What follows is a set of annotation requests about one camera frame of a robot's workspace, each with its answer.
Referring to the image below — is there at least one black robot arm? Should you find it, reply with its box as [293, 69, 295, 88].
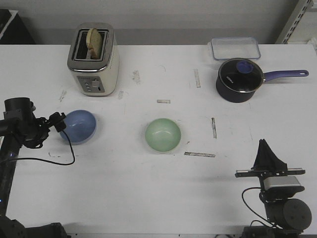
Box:
[235, 139, 312, 238]
[0, 97, 68, 238]

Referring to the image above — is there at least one grey metal shelf upright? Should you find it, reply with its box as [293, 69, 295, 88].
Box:
[275, 0, 317, 44]

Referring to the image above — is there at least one glass pot lid blue knob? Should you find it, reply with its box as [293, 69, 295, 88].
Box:
[218, 58, 264, 93]

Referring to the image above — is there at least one blue bowl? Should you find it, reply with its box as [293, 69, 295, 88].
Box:
[63, 110, 97, 145]

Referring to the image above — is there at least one toast slice in toaster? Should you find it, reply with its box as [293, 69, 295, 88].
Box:
[86, 28, 103, 60]

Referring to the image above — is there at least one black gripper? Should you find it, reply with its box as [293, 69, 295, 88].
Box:
[19, 112, 66, 149]
[235, 139, 306, 192]

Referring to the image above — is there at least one green bowl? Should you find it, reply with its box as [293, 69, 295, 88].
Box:
[145, 118, 181, 153]

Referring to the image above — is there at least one clear plastic container blue rim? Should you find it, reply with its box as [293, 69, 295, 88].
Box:
[208, 37, 261, 60]

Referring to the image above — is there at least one cream two-slot toaster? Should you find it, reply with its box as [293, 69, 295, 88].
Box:
[67, 22, 120, 97]

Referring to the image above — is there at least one dark blue saucepan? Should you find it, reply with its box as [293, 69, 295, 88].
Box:
[216, 68, 309, 103]

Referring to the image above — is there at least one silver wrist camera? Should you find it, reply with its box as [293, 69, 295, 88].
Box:
[263, 176, 305, 197]

